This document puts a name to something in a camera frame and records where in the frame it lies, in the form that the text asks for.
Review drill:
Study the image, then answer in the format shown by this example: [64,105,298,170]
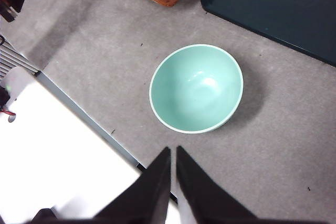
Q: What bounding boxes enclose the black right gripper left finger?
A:
[91,146,172,224]

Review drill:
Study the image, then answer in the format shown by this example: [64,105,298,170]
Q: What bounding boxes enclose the teal ribbed bowl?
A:
[149,44,244,134]

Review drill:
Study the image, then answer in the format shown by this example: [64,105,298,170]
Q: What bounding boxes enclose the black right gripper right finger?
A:
[176,145,263,224]

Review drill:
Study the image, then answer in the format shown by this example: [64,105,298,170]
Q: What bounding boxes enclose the black camera device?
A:
[0,84,13,111]

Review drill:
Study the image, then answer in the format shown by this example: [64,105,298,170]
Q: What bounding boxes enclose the grey ribbed panel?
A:
[0,35,40,78]

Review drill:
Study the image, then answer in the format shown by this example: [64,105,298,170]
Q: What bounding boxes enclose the dark rectangular tray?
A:
[201,0,336,67]

